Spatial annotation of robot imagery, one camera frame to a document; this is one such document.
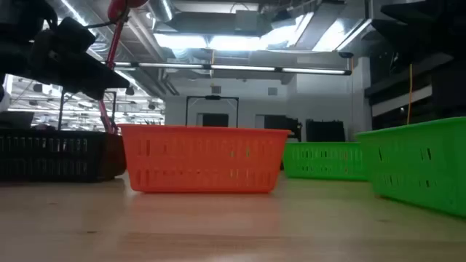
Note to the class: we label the black equipment case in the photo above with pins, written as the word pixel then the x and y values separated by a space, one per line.
pixel 325 131

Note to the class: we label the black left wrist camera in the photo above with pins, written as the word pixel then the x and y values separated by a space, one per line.
pixel 74 32

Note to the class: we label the green plastic slotted basket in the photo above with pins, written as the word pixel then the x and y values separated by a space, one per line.
pixel 418 163
pixel 324 160

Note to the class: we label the long ceiling light bar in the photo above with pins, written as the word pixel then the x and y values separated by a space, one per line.
pixel 240 67

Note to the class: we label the black equipment box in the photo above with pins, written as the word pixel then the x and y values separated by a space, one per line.
pixel 280 123

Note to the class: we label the dark monitor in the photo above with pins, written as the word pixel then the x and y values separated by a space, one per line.
pixel 16 120

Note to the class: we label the ceiling security camera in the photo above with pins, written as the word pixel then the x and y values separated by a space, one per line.
pixel 346 55

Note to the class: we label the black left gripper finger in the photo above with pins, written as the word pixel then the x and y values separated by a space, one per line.
pixel 102 76
pixel 87 89

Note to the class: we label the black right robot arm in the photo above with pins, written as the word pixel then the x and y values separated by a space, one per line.
pixel 429 36

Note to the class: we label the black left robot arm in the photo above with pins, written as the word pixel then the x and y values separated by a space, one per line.
pixel 14 36

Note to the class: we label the black metal frame stand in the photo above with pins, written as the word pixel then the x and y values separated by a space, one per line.
pixel 60 109

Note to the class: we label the orange plastic slotted basket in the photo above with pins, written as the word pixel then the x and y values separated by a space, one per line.
pixel 204 160

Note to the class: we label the black plastic slotted basket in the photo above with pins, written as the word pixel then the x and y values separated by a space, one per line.
pixel 54 156

